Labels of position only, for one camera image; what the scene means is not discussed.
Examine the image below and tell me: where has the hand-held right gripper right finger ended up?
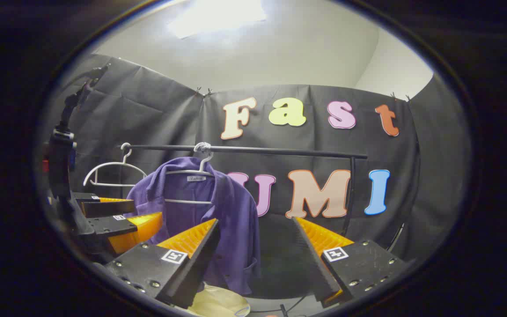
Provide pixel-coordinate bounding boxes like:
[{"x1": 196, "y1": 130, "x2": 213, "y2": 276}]
[{"x1": 292, "y1": 217, "x2": 408, "y2": 309}]

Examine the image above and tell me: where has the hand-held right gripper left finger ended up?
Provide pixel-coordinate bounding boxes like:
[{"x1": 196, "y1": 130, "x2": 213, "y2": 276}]
[{"x1": 104, "y1": 218, "x2": 221, "y2": 310}]

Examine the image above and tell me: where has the beige laundry hamper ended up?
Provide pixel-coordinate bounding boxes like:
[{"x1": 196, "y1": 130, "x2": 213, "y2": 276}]
[{"x1": 187, "y1": 285, "x2": 250, "y2": 317}]

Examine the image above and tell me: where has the purple knit shirt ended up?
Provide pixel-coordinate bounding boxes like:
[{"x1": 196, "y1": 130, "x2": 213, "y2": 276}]
[{"x1": 125, "y1": 157, "x2": 261, "y2": 295}]

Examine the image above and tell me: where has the white clothes hanger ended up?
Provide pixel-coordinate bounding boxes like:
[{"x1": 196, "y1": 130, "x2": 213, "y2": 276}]
[
  {"x1": 83, "y1": 142, "x2": 148, "y2": 188},
  {"x1": 164, "y1": 142, "x2": 215, "y2": 205}
]

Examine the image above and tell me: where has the black clothes rack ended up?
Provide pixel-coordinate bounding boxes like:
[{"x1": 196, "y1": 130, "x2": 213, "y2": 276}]
[{"x1": 119, "y1": 143, "x2": 368, "y2": 238}]

